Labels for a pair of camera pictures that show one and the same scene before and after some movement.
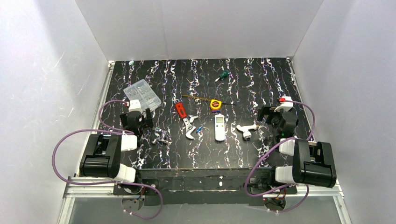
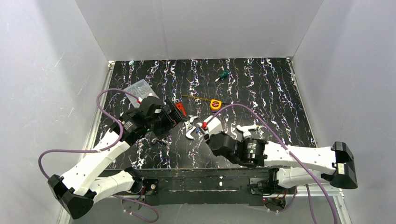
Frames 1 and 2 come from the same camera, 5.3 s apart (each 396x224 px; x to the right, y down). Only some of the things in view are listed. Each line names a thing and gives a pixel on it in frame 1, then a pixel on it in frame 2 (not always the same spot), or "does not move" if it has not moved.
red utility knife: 187,119 does not move
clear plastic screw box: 142,90 does not move
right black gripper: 266,112 -> 207,138
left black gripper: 145,119 -> 174,114
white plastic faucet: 246,134 does not move
